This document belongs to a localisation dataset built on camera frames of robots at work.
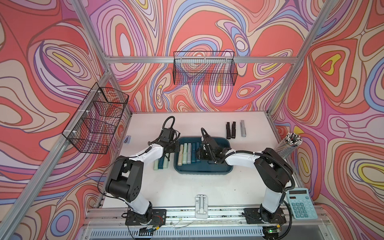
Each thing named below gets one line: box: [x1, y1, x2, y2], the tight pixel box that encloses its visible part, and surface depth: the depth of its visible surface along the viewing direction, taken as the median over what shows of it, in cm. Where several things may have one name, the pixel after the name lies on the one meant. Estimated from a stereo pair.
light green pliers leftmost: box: [153, 158, 159, 171], surface depth 90 cm
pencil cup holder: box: [274, 132, 303, 159], surface depth 86 cm
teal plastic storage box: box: [215, 137, 231, 150], surface depth 97 cm
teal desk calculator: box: [287, 187, 318, 220], surface depth 76 cm
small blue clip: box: [124, 135, 132, 144], surface depth 103 cm
